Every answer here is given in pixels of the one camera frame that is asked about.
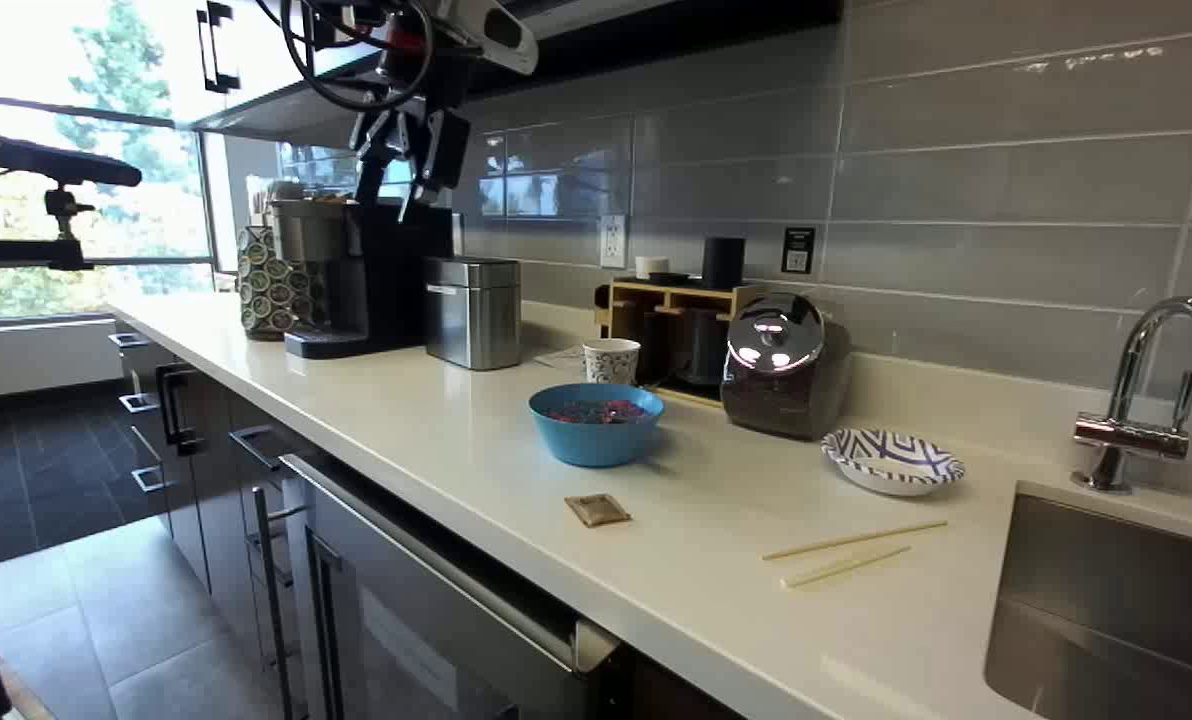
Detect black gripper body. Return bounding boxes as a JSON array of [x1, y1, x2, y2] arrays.
[[343, 95, 477, 178]]

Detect brown sachet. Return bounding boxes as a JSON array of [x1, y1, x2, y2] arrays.
[[563, 493, 638, 533]]

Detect black coffee machine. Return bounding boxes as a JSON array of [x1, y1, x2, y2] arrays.
[[269, 195, 457, 359]]

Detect stainless steel recycle bin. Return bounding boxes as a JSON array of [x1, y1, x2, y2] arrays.
[[421, 258, 523, 376]]

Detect patterned jar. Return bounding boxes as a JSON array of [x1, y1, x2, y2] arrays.
[[233, 213, 318, 343]]

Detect white patterned paper cup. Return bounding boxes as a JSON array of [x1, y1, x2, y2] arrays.
[[581, 335, 644, 393]]

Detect wooden organizer rack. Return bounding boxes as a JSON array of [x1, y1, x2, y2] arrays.
[[595, 274, 759, 401]]

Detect blue plastic bowl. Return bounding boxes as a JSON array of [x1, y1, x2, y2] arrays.
[[527, 382, 667, 472]]

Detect black cylinder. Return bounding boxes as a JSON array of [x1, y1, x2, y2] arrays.
[[699, 235, 750, 291]]

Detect grey lower cabinet fronts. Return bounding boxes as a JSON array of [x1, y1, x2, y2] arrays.
[[110, 318, 311, 672]]

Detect dark round rice cooker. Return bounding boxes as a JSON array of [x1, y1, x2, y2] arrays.
[[715, 291, 856, 446]]

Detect stainless undercounter appliance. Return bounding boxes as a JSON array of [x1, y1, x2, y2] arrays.
[[275, 454, 620, 720]]

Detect blue white patterned dish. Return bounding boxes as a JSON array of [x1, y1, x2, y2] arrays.
[[822, 423, 968, 504]]

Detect pale wooden chopstick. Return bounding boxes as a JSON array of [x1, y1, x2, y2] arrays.
[[759, 516, 951, 566], [777, 542, 916, 591]]

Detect short chrome faucet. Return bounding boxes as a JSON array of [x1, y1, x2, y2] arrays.
[[1072, 291, 1192, 498]]

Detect stainless steel sink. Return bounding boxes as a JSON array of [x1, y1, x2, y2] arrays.
[[982, 480, 1192, 720]]

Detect white wall outlet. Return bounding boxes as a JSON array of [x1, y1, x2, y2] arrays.
[[595, 213, 632, 274]]

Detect black cabinet door handle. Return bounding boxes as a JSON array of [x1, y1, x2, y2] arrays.
[[192, 0, 243, 95]]

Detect black camera on stand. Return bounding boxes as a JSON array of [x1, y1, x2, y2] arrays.
[[0, 130, 148, 277]]

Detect window with dark frame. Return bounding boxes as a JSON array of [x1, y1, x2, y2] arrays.
[[0, 0, 221, 334]]

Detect black wall plate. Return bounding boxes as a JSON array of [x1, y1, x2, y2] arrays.
[[777, 223, 822, 281]]

